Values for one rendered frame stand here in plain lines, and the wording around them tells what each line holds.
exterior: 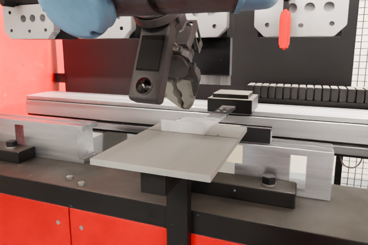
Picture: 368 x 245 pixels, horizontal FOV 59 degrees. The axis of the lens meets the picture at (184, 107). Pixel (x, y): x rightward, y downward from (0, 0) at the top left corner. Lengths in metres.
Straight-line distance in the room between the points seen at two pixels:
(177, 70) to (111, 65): 0.88
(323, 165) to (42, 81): 1.18
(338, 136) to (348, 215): 0.31
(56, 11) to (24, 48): 1.11
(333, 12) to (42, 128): 0.70
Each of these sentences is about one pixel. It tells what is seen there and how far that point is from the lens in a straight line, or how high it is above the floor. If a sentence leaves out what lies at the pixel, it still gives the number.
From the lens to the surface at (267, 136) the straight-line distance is 0.66.
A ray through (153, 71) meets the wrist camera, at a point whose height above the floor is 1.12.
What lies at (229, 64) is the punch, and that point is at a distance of 0.65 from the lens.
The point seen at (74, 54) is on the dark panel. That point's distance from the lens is 1.48.
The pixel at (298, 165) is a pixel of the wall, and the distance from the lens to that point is 3.23.
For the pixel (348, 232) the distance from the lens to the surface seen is 0.59.
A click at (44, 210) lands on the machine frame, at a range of 0.79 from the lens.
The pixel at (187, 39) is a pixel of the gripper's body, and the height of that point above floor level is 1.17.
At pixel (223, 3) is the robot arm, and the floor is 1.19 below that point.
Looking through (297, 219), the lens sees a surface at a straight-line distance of 0.60.
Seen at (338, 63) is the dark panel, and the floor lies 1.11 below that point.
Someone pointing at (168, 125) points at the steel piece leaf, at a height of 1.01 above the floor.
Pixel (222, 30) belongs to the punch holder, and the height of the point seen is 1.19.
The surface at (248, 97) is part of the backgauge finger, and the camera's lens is 0.86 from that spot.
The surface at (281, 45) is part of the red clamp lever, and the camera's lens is 0.57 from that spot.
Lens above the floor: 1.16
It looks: 11 degrees down
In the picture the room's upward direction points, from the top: straight up
